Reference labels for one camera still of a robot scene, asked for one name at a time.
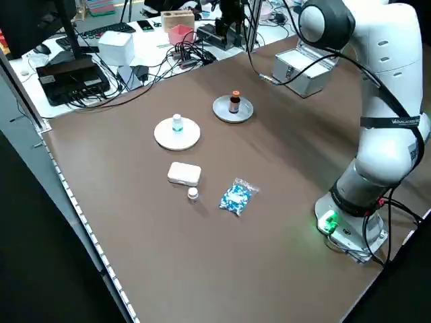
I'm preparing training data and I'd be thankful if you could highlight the wooden box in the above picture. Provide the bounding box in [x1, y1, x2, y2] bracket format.
[160, 9, 195, 33]

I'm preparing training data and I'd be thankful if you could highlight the silver aluminium medical kit case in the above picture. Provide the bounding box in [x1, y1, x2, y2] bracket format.
[271, 45, 339, 99]

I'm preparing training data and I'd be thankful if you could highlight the grey usb hub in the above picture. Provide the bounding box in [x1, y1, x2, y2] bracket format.
[170, 46, 203, 70]

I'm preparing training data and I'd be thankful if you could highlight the black monitor stand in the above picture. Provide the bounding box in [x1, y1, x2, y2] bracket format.
[50, 0, 95, 68]

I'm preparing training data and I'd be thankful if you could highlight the black base cable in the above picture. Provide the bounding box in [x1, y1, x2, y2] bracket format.
[362, 196, 424, 266]

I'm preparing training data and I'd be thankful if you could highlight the black arm connector cable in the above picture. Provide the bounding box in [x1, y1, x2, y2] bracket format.
[240, 0, 424, 169]

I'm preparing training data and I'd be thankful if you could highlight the black power adapter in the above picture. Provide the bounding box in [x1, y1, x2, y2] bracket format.
[133, 65, 150, 87]

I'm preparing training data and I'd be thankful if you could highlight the blue white capsule bag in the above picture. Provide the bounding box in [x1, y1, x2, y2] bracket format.
[218, 177, 260, 217]

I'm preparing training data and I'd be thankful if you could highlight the aluminium frame rail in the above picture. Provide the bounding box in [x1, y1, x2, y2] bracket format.
[0, 50, 53, 134]

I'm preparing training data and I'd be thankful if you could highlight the pink plastic box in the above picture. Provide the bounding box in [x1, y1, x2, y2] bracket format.
[167, 24, 197, 45]

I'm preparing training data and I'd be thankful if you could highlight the white plastic box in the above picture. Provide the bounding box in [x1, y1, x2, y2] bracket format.
[167, 161, 203, 186]

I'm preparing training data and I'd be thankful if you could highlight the white cube box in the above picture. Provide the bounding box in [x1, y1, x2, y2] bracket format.
[98, 30, 135, 67]

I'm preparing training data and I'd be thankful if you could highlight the white round plate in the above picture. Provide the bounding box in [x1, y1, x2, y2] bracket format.
[154, 117, 201, 151]

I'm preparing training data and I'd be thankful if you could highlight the aluminium frame post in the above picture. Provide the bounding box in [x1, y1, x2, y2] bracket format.
[245, 0, 263, 54]

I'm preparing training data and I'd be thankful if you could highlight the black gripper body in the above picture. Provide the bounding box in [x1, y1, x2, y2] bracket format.
[220, 0, 246, 22]

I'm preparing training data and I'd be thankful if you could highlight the black electronics box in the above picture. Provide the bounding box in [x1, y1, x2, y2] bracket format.
[36, 62, 111, 107]

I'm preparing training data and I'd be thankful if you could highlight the gray rimmed round plate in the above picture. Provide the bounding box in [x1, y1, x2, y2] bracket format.
[211, 94, 255, 124]

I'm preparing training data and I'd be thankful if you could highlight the black keyboard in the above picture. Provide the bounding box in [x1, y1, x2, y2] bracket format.
[55, 22, 137, 51]

